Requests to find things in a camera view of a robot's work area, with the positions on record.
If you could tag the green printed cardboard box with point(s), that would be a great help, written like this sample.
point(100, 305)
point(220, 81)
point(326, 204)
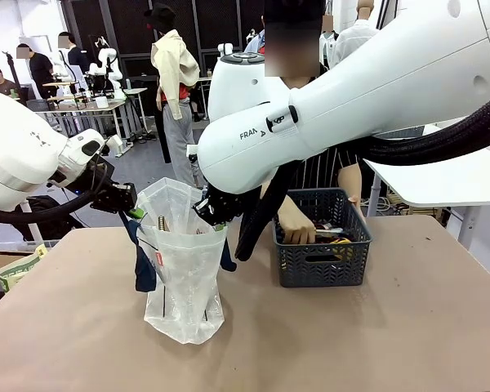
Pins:
point(20, 267)

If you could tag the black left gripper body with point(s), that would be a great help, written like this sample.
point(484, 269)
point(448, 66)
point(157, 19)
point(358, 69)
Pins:
point(116, 196)

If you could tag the standing person dark suit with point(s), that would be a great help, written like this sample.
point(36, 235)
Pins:
point(75, 55)

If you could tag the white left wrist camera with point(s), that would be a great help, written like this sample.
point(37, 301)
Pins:
point(114, 145)

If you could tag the seated person dark shirt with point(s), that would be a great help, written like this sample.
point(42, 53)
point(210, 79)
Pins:
point(2, 85)

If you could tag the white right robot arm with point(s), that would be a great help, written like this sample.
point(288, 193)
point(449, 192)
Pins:
point(351, 94)

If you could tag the standing person black shirt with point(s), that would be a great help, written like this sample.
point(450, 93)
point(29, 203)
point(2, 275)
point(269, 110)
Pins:
point(41, 69)

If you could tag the mannequin in white green top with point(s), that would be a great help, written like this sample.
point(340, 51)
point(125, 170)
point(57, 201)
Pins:
point(326, 45)

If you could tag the person's left forearm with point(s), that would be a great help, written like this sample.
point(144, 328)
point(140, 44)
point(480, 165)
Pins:
point(349, 179)

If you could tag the white side table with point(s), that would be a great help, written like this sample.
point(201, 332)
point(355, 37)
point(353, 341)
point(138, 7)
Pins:
point(445, 179)

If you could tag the white slim item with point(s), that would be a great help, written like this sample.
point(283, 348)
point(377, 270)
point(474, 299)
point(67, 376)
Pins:
point(330, 230)

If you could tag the person in striped shirt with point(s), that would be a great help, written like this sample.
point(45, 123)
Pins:
point(330, 171)

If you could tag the yellow red small package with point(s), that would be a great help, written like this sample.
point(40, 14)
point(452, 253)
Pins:
point(341, 241)

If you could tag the person's right hand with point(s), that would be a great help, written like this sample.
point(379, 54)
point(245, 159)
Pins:
point(299, 230)

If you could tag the figure red shirt blue jacket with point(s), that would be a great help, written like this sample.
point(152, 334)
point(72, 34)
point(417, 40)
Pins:
point(256, 43)

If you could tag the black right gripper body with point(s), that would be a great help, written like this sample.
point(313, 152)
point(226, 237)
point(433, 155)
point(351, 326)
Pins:
point(220, 206)

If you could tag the wooden top background table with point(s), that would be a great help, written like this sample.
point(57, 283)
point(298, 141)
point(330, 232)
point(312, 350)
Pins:
point(85, 108)

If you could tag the dark grey plastic basket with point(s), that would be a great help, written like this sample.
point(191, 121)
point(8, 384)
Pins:
point(322, 261)

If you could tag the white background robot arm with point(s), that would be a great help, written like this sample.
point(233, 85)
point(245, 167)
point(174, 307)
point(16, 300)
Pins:
point(110, 69)

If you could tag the person's left hand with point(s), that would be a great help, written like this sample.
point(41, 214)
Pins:
point(356, 204)

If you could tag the black tripod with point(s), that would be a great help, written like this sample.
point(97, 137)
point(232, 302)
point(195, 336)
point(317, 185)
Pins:
point(13, 73)

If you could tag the mannequin with beige jacket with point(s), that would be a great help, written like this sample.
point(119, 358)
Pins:
point(173, 81)

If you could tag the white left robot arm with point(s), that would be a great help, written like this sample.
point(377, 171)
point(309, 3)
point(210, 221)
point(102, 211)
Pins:
point(20, 151)

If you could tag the spiral notebook brown cover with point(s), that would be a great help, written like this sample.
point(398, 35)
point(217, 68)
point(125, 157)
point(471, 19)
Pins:
point(163, 224)

